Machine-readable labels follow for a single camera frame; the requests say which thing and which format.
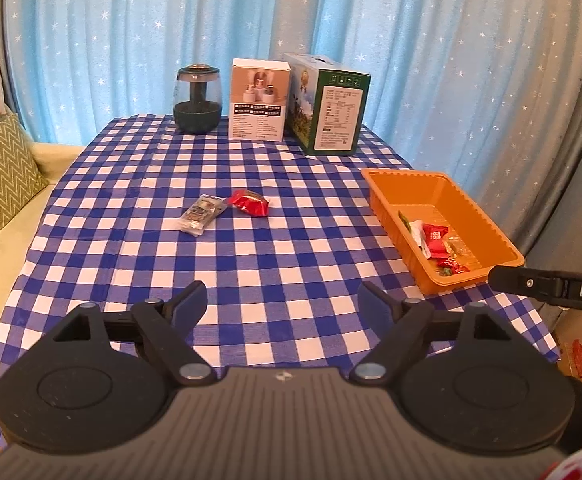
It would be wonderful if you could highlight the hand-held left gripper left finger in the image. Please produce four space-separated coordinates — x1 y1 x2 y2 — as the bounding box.
51 281 218 387

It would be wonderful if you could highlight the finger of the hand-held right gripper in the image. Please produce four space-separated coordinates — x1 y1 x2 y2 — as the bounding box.
488 266 569 306

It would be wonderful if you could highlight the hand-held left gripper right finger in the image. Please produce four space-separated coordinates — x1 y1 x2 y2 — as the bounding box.
349 281 516 387

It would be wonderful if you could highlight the yellow green candy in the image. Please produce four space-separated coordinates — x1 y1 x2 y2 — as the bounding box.
397 210 429 256

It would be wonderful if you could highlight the orange plastic tray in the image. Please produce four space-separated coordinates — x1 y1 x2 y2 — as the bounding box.
361 167 526 296

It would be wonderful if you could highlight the clear grey snack packet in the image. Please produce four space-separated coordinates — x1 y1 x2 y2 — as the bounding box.
178 193 229 237

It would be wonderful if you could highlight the blue white checkered tablecloth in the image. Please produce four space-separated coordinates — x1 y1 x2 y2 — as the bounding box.
0 112 562 448

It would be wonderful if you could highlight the red white printed clothing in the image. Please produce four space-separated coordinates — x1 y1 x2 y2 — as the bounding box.
541 447 582 480

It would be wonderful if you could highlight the green carton box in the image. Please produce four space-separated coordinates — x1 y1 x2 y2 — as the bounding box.
283 52 372 157

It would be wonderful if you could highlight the dark green glass humidifier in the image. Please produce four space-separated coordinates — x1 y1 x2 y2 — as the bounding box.
172 63 222 135

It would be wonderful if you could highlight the yellow green sofa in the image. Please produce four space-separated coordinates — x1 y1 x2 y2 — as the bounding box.
0 110 87 411

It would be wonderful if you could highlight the white product box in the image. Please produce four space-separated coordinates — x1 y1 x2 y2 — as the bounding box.
228 57 292 142

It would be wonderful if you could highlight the green zigzag cushion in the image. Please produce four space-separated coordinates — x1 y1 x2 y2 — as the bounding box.
0 112 49 236

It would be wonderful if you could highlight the blue star curtain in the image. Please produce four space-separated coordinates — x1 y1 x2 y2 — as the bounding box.
1 0 582 211

